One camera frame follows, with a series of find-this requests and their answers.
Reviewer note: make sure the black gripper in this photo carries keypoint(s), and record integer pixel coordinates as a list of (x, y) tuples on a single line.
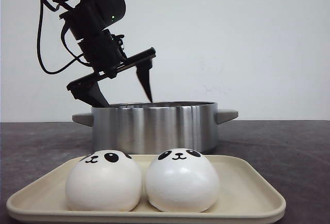
[(107, 58)]

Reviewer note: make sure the stainless steel steamer pot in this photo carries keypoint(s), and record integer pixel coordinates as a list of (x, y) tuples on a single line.
[(150, 128)]

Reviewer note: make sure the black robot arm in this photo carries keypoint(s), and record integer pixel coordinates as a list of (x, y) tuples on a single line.
[(88, 21)]

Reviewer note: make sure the beige rectangular tray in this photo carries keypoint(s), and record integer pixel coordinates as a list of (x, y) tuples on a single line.
[(245, 197)]

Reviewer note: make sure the panda bun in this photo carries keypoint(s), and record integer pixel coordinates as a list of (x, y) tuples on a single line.
[(106, 180), (181, 180)]

